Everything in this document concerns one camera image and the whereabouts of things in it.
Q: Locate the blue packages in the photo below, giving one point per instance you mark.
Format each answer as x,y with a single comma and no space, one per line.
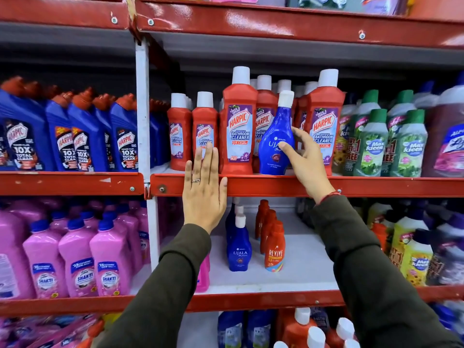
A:
447,317

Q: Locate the person's left little finger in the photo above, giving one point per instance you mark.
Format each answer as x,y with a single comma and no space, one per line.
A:
187,175

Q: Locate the row of blue red-capped bottles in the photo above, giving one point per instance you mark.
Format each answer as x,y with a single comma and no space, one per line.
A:
83,137

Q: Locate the person's left thumb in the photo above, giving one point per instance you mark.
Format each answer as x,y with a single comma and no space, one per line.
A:
222,190

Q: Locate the row of red cleaner bottles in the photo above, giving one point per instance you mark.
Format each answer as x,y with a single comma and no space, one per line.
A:
237,134

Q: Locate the group of red white-capped bottles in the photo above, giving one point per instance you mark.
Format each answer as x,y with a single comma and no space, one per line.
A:
301,331

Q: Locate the pale wrapped packages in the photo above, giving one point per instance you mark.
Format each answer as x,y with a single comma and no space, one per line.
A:
351,3

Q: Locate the red metal shelf rack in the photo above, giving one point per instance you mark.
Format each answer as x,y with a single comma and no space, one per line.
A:
261,186

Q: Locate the row of green-capped cleaner bottles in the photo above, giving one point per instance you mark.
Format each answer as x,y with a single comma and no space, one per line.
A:
373,148

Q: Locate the small pink bottle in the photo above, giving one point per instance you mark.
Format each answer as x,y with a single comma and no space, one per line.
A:
203,277

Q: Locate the blue white-capped liquid bottle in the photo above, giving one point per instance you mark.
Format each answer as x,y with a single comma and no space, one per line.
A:
273,141
239,250
230,219

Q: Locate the dark purple cleaner bottle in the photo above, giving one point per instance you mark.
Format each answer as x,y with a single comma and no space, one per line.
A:
447,257

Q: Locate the white shelf upright post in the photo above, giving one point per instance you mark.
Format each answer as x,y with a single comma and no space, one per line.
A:
143,123

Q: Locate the blue labelled bottle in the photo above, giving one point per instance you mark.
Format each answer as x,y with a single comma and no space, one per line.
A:
230,331
259,329

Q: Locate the orange bottle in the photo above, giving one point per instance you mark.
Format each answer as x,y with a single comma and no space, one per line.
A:
274,250
261,215
267,228

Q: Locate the large purple cleaner bottle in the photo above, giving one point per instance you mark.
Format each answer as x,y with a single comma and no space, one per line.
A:
446,141

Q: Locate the person's right hand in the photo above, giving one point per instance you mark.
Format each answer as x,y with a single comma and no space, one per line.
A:
311,170

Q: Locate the person's left forearm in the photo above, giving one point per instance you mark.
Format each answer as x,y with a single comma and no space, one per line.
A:
163,289

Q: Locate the group of yellow cleaner bottles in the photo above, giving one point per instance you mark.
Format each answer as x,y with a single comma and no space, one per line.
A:
409,246

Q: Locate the person's left hand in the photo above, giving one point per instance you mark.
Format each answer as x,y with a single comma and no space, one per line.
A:
205,199

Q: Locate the person's left middle finger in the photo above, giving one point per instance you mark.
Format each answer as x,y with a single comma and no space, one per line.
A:
207,161

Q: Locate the person's right thumb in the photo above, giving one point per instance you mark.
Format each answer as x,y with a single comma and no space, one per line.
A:
287,150

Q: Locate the pile of pink refill pouches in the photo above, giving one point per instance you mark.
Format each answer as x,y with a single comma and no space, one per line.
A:
47,331

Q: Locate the person's right forearm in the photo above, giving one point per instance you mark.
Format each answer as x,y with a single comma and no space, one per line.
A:
377,286

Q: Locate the group of pink blue-capped bottles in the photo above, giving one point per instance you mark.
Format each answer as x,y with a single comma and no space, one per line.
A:
76,257

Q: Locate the red wrist thread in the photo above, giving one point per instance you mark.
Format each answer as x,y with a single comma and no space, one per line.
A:
329,195

